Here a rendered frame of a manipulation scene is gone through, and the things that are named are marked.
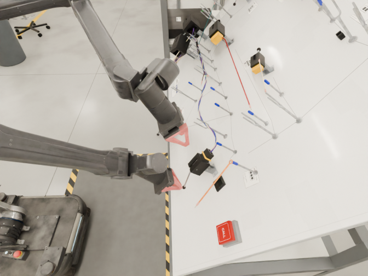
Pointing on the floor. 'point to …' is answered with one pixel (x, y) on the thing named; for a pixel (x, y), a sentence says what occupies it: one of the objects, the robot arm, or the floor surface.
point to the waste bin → (10, 46)
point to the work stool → (29, 27)
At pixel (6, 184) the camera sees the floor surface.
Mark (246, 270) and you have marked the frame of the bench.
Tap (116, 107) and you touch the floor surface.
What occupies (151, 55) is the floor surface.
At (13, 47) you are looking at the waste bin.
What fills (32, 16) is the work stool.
